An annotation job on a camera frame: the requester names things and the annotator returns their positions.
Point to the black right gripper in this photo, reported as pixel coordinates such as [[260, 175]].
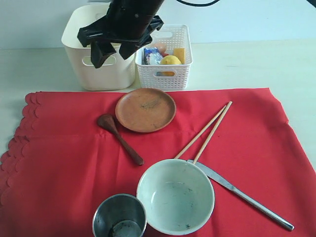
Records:
[[129, 22]]

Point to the blue white milk carton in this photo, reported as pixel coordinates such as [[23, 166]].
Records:
[[152, 56]]

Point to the brown egg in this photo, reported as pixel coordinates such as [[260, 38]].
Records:
[[161, 47]]

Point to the yellow lemon with sticker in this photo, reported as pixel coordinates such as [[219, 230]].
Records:
[[170, 60]]

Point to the brown round plate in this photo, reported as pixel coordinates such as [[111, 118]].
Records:
[[145, 110]]

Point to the yellow cheese wedge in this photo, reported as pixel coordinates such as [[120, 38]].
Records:
[[180, 54]]

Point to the dark wooden spoon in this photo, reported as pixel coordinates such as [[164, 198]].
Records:
[[107, 122]]

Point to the silver table knife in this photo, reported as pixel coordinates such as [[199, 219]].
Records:
[[213, 175]]

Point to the stainless steel cup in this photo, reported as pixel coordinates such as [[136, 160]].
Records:
[[121, 215]]

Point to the cream plastic bin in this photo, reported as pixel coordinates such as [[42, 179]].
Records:
[[116, 73]]

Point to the white perforated plastic basket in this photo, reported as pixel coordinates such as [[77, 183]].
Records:
[[167, 77]]

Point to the left wooden chopstick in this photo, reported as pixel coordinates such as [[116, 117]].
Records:
[[200, 133]]

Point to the pale green bowl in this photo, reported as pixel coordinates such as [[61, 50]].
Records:
[[177, 196]]

